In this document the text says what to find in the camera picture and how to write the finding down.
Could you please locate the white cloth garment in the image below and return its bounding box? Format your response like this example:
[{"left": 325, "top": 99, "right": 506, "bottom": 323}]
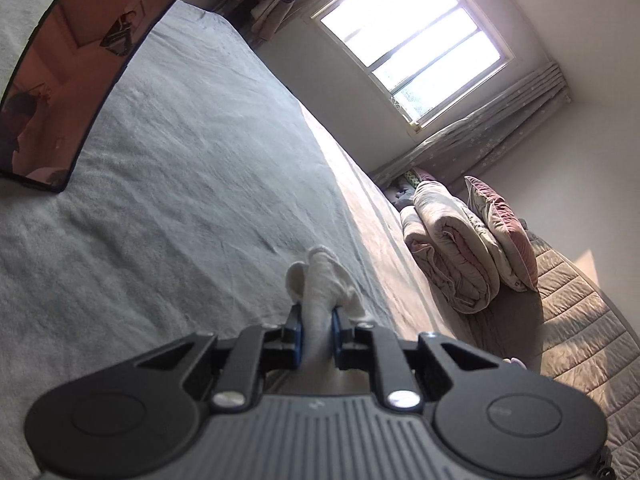
[{"left": 268, "top": 246, "right": 374, "bottom": 396}]

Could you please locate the folded pink beige quilt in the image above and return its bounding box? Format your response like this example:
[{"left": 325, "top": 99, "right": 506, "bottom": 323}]
[{"left": 400, "top": 180, "right": 500, "bottom": 315}]

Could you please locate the grey bed blanket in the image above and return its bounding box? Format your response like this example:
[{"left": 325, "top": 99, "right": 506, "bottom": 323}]
[{"left": 1, "top": 2, "right": 466, "bottom": 479}]

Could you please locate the pink beige pillow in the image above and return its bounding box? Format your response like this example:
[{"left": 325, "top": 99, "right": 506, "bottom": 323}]
[{"left": 464, "top": 176, "right": 538, "bottom": 290}]

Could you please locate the grey patterned curtain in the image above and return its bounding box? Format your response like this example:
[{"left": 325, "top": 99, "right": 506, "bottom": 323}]
[{"left": 371, "top": 62, "right": 570, "bottom": 188}]

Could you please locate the quilted beige headboard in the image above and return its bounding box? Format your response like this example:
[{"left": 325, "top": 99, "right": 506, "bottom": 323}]
[{"left": 474, "top": 219, "right": 640, "bottom": 480}]

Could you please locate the window with bars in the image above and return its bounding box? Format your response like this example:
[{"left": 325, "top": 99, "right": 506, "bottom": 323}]
[{"left": 311, "top": 0, "right": 514, "bottom": 130}]

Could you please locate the black framed mirror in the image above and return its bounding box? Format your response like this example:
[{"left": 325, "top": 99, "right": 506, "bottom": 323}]
[{"left": 1, "top": 0, "right": 177, "bottom": 193}]

